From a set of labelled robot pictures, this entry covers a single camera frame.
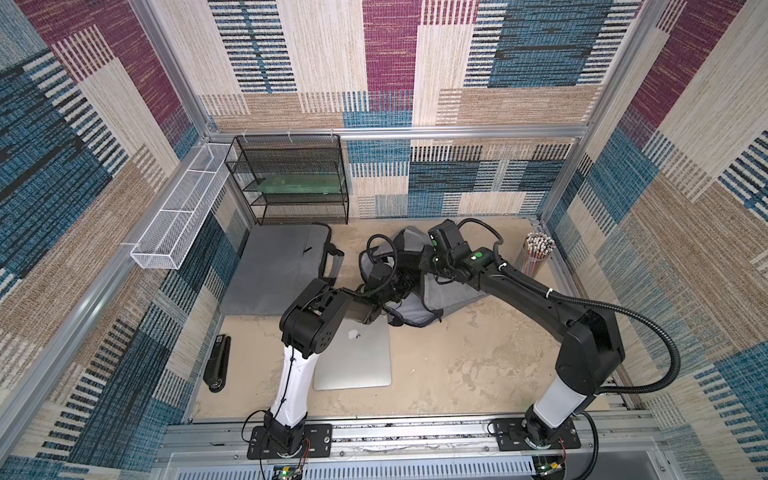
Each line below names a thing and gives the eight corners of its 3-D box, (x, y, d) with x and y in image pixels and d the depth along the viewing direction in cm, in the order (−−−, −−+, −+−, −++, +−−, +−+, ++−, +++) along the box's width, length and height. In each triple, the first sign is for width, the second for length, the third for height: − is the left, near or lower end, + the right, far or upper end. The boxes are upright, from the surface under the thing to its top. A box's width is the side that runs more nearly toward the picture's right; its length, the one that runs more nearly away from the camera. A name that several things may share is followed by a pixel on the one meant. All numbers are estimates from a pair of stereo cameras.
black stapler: (211, 393, 84) (201, 387, 79) (220, 341, 93) (211, 333, 88) (223, 391, 84) (214, 385, 79) (231, 340, 93) (223, 332, 89)
